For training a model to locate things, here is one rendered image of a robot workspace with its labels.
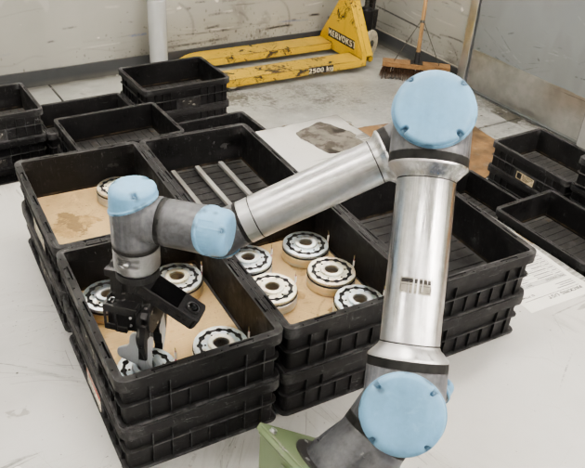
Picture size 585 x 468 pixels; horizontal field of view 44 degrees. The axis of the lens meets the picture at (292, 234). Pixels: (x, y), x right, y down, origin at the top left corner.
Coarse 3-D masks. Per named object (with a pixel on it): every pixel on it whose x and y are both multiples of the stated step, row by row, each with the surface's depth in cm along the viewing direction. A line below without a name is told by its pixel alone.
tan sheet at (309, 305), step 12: (276, 252) 161; (276, 264) 158; (288, 264) 158; (288, 276) 154; (300, 276) 154; (300, 288) 151; (300, 300) 147; (312, 300) 148; (324, 300) 148; (300, 312) 144; (312, 312) 144; (324, 312) 145
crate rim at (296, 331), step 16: (336, 208) 159; (352, 224) 154; (368, 240) 149; (384, 256) 145; (240, 272) 138; (256, 288) 134; (272, 304) 130; (368, 304) 132; (304, 320) 127; (320, 320) 127; (336, 320) 129; (352, 320) 131; (288, 336) 126; (304, 336) 127
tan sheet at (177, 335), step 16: (208, 288) 149; (208, 304) 145; (208, 320) 140; (224, 320) 141; (112, 336) 135; (128, 336) 135; (176, 336) 136; (192, 336) 136; (112, 352) 131; (176, 352) 132
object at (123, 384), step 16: (64, 256) 138; (64, 272) 134; (80, 304) 127; (256, 304) 130; (272, 320) 126; (96, 336) 120; (256, 336) 123; (272, 336) 123; (208, 352) 119; (224, 352) 119; (240, 352) 121; (112, 368) 114; (160, 368) 115; (176, 368) 116; (192, 368) 117; (112, 384) 114; (128, 384) 112; (144, 384) 114
